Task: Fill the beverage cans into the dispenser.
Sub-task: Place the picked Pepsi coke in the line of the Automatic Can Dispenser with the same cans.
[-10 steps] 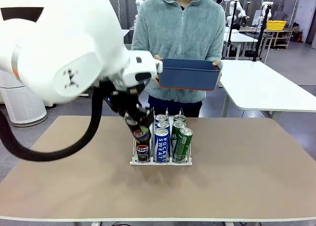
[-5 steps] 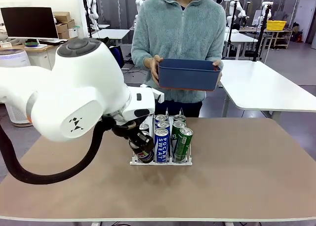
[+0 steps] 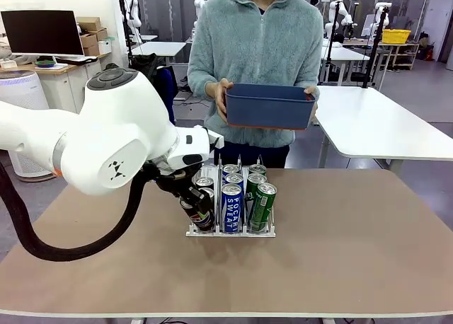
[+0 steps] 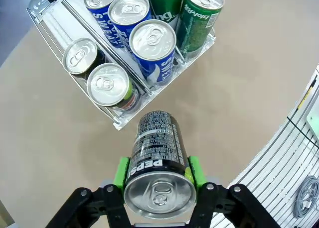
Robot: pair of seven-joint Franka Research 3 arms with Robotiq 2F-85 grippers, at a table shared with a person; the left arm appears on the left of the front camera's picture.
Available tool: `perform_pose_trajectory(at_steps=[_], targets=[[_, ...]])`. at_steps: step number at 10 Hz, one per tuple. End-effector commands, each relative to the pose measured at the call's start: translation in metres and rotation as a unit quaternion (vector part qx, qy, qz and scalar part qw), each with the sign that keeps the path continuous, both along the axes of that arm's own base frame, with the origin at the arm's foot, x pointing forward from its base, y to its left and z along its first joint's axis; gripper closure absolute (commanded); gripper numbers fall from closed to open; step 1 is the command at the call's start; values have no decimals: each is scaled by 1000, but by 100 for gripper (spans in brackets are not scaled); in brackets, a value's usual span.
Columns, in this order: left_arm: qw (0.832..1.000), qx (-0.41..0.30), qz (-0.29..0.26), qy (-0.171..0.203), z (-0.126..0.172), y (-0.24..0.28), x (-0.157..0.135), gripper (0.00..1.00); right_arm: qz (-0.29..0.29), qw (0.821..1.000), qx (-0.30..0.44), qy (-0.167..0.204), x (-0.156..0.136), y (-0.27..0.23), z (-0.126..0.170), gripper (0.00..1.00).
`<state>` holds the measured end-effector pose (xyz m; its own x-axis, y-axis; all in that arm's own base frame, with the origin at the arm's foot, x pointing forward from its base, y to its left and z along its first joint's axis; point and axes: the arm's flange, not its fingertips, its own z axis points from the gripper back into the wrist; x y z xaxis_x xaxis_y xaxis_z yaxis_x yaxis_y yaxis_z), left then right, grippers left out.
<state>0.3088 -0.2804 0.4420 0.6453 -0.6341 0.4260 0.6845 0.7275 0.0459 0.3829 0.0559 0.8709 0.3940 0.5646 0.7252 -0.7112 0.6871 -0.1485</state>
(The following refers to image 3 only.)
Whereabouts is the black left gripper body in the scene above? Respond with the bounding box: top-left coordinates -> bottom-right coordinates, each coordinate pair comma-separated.
142,162 -> 200,198

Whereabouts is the blue storage bin orange trim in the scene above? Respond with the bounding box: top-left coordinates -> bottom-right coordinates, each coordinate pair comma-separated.
224,83 -> 318,131

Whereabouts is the person's right forearm fleece sleeve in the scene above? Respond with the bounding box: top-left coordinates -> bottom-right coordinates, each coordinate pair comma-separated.
186,60 -> 227,100

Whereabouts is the person's left forearm fleece sleeve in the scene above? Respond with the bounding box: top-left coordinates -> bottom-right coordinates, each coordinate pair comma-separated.
304,54 -> 325,91

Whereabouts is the white can dispenser rack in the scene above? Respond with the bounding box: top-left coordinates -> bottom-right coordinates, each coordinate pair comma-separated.
185,153 -> 278,238

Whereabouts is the person's right hand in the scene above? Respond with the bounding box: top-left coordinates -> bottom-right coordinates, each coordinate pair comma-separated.
214,77 -> 236,125

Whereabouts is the person's left hand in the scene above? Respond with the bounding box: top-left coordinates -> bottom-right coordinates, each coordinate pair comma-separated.
303,85 -> 321,104

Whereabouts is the blue jacket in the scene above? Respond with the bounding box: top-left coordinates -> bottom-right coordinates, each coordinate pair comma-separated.
157,66 -> 180,125

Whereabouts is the clothes pile on chair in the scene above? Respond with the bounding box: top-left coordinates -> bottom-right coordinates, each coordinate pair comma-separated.
105,52 -> 169,91

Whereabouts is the white background table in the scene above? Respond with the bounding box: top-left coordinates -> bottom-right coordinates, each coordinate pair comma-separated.
323,46 -> 372,86
129,40 -> 188,67

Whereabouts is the white desk with cabinets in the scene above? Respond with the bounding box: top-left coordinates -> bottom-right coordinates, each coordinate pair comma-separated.
0,51 -> 111,115

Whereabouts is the black keyboard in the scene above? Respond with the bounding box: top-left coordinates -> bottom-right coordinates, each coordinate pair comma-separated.
55,55 -> 98,65

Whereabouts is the person in mint fleece jacket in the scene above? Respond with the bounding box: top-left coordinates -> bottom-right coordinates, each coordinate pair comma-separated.
186,0 -> 325,169

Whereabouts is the white cylindrical air purifier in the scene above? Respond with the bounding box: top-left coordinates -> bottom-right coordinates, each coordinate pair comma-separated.
0,71 -> 59,183

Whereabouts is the large white table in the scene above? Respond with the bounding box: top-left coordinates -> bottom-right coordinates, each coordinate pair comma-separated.
313,85 -> 453,176

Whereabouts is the black computer monitor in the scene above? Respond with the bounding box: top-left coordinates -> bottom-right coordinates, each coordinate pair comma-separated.
0,9 -> 85,62

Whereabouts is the black tripod pole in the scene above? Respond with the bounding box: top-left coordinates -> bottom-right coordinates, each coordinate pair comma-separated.
326,0 -> 343,86
361,6 -> 389,88

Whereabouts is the wooden shelf rack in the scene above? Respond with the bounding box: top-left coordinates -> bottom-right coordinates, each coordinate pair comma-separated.
379,42 -> 420,71

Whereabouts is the yellow plastic crate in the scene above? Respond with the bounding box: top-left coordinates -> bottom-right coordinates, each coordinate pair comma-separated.
382,28 -> 413,45

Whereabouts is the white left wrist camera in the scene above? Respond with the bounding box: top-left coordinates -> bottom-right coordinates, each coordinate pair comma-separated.
193,125 -> 226,151

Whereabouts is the left arm black cable sleeve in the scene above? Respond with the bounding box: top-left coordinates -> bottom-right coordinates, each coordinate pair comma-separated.
0,159 -> 169,262

